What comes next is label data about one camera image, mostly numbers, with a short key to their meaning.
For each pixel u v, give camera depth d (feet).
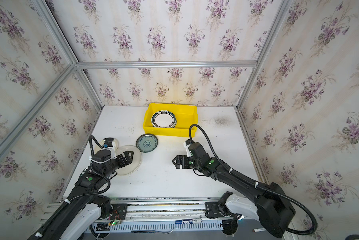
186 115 3.79
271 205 1.32
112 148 2.37
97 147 2.25
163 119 3.56
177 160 2.39
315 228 1.20
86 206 1.79
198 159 2.02
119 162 2.31
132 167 2.84
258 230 2.25
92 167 1.92
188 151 2.12
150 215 2.40
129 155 2.45
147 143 3.23
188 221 2.27
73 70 2.95
